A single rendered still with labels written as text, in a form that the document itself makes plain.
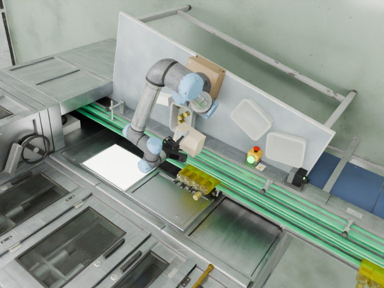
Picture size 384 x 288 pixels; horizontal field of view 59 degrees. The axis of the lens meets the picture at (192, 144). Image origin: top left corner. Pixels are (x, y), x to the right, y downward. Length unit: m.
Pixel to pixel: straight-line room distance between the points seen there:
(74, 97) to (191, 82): 1.29
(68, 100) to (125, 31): 0.62
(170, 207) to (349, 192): 1.07
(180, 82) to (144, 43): 1.01
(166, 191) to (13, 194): 0.95
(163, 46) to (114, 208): 1.07
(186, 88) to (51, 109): 1.26
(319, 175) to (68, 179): 1.62
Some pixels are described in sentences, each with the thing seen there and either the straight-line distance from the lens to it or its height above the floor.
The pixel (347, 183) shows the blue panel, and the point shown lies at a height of 0.56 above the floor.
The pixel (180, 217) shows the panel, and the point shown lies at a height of 1.25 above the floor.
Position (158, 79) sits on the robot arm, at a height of 1.38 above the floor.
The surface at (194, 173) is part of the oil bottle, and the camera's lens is 2.18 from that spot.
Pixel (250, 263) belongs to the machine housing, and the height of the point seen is 1.23.
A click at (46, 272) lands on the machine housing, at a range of 1.99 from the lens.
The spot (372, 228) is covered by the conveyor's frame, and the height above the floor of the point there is 0.87.
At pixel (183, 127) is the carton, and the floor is 1.09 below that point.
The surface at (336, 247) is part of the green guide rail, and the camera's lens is 2.12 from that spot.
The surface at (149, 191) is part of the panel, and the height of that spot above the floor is 1.20.
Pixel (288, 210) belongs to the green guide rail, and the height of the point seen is 0.94.
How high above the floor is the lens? 2.45
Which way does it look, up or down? 44 degrees down
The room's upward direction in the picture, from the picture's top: 126 degrees counter-clockwise
